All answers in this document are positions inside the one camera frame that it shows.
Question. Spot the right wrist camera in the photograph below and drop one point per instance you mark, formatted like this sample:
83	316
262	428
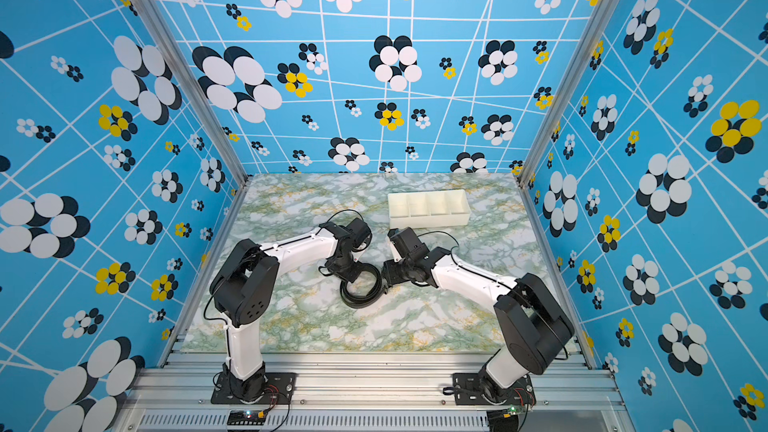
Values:
406	244

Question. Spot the aluminium corner post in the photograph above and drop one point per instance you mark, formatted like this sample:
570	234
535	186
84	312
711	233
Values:
593	31
160	32

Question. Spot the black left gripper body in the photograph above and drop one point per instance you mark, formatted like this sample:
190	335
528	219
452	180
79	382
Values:
347	269

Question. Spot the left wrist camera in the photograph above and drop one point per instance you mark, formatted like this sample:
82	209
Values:
354	231

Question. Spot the white compartment storage tray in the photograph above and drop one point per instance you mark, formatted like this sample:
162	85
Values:
430	209

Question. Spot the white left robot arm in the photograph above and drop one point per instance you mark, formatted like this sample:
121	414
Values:
243	289

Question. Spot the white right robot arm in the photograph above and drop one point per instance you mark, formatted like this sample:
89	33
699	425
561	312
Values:
534	327

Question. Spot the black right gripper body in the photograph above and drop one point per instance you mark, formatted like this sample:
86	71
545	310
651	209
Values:
399	271

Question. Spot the left controller board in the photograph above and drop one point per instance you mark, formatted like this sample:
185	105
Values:
246	418

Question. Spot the black belt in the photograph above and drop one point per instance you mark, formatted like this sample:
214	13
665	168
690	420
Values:
367	299

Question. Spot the aluminium front rail frame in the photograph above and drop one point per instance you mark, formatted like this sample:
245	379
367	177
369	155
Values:
372	392

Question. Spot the aluminium corner post left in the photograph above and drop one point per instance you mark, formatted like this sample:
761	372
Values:
160	32

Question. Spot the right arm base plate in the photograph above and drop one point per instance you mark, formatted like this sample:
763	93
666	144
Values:
475	389

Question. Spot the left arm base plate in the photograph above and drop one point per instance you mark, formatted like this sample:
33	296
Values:
262	389

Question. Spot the controller board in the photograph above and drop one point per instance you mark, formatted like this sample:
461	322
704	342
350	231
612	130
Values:
246	418
502	421

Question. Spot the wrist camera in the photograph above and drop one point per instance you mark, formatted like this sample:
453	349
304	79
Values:
406	244
354	231

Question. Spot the right controller board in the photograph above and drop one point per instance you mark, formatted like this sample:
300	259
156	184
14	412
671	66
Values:
502	421

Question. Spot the aluminium corner post right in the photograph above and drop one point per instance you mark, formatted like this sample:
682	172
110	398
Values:
593	31

